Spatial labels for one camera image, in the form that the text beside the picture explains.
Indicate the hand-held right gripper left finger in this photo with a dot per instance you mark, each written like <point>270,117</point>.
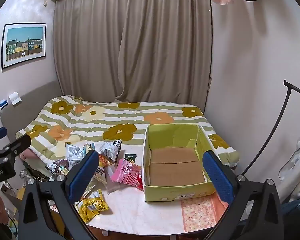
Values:
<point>83,176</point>

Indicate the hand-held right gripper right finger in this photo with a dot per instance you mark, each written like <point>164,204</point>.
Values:
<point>218,178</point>

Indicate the white black print packet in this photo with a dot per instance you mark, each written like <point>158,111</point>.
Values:
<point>100,174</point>

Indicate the newspaper print snack packet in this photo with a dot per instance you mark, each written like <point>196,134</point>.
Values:
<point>75,152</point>

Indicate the gold snack packet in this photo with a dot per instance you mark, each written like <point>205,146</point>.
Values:
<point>92,205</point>

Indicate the silver snack packet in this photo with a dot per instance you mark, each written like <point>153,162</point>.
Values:
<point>110,148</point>

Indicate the green cardboard box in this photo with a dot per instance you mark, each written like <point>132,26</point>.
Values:
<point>175,172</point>

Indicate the pink snack packet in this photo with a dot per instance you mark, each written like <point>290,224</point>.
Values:
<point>127,173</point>

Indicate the red orange snack packet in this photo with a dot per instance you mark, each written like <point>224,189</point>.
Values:
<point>106,161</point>

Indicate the clear plastic packet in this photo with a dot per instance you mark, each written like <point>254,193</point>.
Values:
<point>112,183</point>

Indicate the small dark green packet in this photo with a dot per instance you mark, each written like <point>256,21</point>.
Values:
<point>130,157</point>

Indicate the white plastic cover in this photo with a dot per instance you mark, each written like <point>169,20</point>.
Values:
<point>296,165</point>

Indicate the floral striped blanket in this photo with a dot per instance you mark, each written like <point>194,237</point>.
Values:
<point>140,120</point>

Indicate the black lamp pole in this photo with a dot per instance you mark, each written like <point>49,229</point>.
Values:
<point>281,115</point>

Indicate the framed houses picture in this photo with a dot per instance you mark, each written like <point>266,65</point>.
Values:
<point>25,45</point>

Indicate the beige curtain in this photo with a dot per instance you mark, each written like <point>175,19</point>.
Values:
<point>130,42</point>

